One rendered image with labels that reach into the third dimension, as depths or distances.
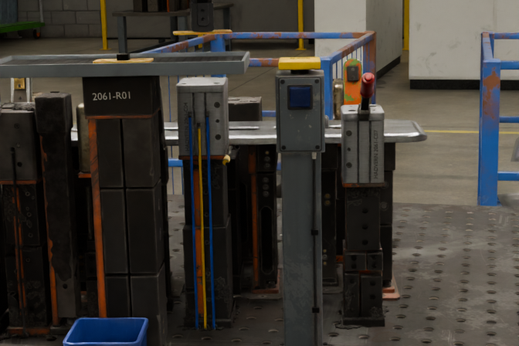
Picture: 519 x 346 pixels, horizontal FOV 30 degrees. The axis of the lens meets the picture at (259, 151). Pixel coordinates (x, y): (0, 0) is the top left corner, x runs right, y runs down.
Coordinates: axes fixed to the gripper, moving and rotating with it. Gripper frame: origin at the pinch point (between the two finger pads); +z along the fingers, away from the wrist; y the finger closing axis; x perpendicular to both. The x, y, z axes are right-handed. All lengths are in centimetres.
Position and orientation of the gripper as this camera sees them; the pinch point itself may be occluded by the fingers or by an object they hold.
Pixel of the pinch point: (201, 16)
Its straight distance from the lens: 140.9
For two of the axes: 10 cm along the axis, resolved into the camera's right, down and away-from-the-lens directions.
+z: 0.2, 9.8, 2.0
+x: -9.9, 0.4, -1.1
